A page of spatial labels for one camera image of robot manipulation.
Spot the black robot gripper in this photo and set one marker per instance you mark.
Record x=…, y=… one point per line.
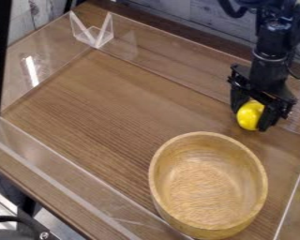
x=262, y=81

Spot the yellow lemon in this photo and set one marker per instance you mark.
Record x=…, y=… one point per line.
x=248, y=115

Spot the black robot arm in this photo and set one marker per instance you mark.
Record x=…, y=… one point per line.
x=276, y=23

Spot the brown wooden bowl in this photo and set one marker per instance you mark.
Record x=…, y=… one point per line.
x=208, y=185

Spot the clear acrylic tray enclosure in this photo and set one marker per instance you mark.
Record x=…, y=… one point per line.
x=87, y=112

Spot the black metal bracket with screw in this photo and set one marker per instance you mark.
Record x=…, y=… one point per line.
x=32, y=228

